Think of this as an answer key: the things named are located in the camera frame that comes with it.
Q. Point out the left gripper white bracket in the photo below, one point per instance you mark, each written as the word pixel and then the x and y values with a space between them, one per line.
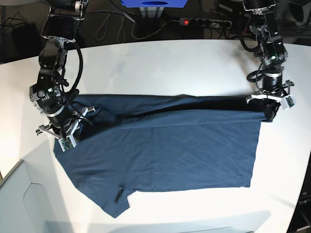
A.
pixel 280 97

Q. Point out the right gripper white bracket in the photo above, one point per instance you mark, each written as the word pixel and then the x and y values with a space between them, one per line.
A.
pixel 63 125

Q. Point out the dark blue T-shirt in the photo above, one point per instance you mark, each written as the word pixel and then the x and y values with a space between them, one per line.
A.
pixel 162 144

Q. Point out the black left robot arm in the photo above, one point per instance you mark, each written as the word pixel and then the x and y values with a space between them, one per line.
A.
pixel 271 90

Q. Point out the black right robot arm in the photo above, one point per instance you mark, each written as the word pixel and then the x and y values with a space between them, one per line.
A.
pixel 48 95

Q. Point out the blue box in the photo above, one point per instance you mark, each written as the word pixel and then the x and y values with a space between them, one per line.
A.
pixel 154 3

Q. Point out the white power strip red switch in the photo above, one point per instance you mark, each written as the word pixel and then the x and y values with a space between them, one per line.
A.
pixel 205 22

